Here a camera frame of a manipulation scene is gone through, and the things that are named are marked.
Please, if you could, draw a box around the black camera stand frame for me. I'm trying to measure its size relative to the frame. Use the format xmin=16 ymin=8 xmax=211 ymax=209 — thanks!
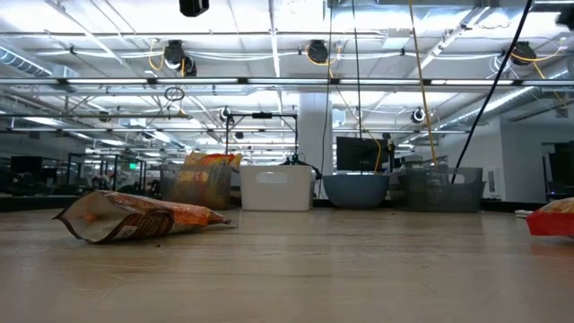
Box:
xmin=223 ymin=111 xmax=300 ymax=167

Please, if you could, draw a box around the red ramen packet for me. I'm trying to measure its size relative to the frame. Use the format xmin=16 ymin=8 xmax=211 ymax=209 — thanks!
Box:
xmin=526 ymin=196 xmax=574 ymax=238

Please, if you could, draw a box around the yellow cable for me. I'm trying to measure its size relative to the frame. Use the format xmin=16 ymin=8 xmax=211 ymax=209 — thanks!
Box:
xmin=406 ymin=0 xmax=439 ymax=168

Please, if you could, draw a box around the white plastic bin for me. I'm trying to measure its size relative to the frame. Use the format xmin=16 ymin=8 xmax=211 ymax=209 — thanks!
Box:
xmin=239 ymin=164 xmax=314 ymax=212

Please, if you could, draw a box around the black computer monitor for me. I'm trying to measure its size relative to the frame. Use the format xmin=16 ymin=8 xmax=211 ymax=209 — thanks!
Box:
xmin=335 ymin=136 xmax=390 ymax=172

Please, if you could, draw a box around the blue bowl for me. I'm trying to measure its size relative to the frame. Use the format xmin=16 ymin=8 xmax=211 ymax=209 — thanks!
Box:
xmin=321 ymin=173 xmax=391 ymax=210

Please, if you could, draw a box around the taco seasoning pouch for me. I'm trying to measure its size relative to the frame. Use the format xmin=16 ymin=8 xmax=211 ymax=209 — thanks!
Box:
xmin=52 ymin=189 xmax=238 ymax=245

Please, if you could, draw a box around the translucent grey bin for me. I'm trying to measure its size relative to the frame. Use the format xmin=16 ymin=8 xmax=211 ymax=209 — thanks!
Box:
xmin=397 ymin=166 xmax=486 ymax=214
xmin=160 ymin=163 xmax=234 ymax=211

